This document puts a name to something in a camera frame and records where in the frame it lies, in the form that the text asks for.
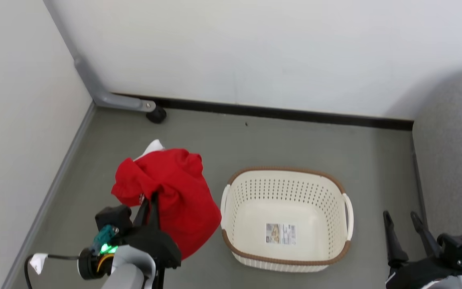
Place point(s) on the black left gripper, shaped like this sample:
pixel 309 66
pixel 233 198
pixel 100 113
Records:
pixel 155 245

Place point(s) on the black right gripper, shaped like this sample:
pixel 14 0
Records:
pixel 419 273

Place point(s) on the red basketball jersey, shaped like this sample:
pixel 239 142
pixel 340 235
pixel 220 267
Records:
pixel 175 188

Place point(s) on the cream plastic laundry basket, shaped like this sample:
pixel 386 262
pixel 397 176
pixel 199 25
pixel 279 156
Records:
pixel 287 257

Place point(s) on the printed basket label sticker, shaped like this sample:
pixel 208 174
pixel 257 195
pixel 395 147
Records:
pixel 281 234

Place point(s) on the grey fabric sofa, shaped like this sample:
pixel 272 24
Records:
pixel 455 160

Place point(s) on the black caster wheel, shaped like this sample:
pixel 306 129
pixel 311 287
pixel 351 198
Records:
pixel 157 115

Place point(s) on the grey metal partition leg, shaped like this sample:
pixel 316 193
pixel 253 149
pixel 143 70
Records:
pixel 94 86

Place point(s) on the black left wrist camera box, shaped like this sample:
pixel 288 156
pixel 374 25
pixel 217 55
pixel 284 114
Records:
pixel 112 218

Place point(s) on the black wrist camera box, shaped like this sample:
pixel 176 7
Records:
pixel 112 218
pixel 457 249

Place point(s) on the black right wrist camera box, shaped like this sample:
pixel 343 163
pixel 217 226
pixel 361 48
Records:
pixel 457 249

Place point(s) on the grey wall baseboard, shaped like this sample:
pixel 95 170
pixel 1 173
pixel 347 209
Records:
pixel 50 196

